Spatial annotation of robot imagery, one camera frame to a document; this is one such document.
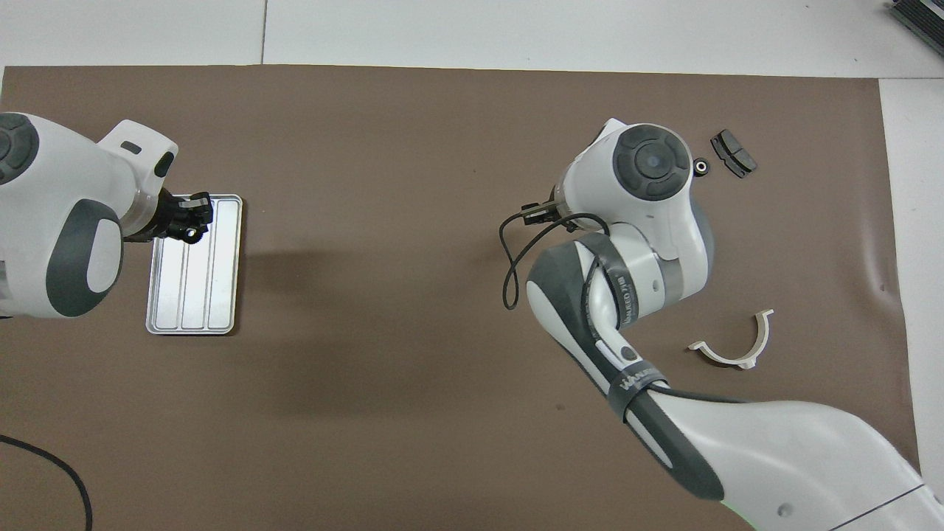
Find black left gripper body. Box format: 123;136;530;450
125;190;189;243

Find silver metal tray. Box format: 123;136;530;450
145;194;244;336

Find brown table mat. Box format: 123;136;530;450
0;65;923;531

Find dark grey brake pad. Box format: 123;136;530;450
710;129;758;179

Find dark grey ribbed equipment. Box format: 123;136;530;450
889;0;944;56

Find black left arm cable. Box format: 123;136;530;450
0;434;94;531

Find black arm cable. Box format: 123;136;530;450
0;434;94;531
499;203;613;310

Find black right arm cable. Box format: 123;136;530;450
499;203;613;310

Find white semicircular plastic bracket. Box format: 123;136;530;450
687;309;775;369

